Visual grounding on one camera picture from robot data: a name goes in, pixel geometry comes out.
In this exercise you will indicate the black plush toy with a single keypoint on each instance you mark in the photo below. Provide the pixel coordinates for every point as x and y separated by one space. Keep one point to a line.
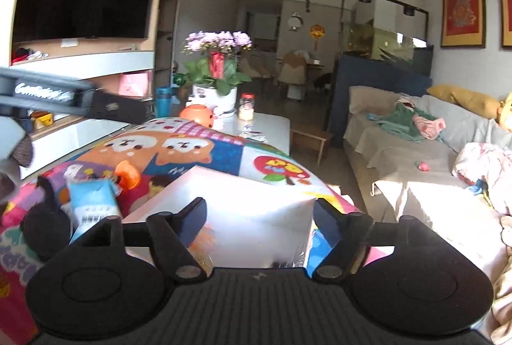
46 228

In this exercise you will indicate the colourful cartoon play mat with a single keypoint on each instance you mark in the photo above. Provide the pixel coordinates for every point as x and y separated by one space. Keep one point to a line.
165 149

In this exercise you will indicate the beige sofa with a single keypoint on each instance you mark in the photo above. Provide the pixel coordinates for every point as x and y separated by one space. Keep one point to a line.
392 186

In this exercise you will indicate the pink white blanket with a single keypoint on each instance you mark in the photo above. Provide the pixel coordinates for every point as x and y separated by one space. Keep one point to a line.
491 164

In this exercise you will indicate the red lid candy jar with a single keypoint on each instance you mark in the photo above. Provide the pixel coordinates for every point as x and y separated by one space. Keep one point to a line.
246 107

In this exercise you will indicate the yellow cushion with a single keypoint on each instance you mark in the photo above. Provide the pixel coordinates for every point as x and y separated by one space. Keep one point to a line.
475 102

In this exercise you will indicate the pink paper bag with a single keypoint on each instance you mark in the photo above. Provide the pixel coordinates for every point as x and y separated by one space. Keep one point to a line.
134 84

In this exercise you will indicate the yellow plush toy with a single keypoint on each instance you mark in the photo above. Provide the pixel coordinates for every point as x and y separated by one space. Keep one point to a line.
504 113

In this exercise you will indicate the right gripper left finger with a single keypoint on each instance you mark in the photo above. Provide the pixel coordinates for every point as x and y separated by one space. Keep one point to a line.
171 234

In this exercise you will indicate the orange round toy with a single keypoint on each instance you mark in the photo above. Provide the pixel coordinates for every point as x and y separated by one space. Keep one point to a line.
198 113

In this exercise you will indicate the pink orchid flower pot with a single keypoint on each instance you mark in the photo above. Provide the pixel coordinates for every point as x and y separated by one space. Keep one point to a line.
212 75

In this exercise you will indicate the small pink toy on sofa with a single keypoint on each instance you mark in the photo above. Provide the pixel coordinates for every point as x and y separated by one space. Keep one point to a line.
422 166

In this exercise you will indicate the orange plastic toy shell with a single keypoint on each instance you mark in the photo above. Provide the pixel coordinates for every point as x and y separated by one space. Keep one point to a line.
127 176

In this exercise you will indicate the blue wet wipes pack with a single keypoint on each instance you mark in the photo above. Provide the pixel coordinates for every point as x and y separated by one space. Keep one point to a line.
92 201

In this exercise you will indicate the glass fish tank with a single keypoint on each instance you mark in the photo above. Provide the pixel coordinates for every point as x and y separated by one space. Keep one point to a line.
391 31

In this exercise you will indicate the green clothes on sofa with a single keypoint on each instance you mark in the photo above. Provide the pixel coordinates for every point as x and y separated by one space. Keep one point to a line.
400 122

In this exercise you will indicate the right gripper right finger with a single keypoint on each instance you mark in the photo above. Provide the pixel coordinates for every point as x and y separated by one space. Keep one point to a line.
346 234

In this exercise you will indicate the pink cardboard box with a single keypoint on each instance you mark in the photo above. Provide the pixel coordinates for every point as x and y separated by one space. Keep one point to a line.
249 224

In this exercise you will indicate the dining chair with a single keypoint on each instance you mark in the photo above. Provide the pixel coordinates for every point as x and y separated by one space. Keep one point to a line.
293 75

